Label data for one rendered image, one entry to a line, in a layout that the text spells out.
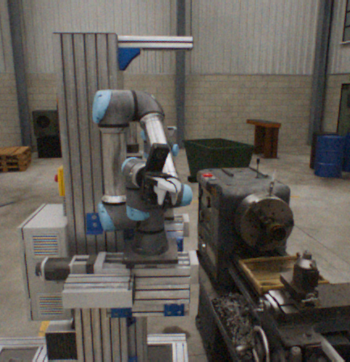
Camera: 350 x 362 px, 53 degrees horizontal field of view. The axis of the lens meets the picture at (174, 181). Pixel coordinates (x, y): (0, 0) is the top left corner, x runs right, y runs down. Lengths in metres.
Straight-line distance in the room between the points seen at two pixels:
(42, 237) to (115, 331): 0.59
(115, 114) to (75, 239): 0.67
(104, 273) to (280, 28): 12.15
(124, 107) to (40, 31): 10.79
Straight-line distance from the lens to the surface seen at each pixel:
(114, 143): 1.31
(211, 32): 12.33
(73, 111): 1.55
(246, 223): 2.01
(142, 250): 1.45
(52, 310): 1.82
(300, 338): 1.51
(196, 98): 12.00
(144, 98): 1.32
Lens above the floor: 1.79
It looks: 14 degrees down
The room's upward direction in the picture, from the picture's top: straight up
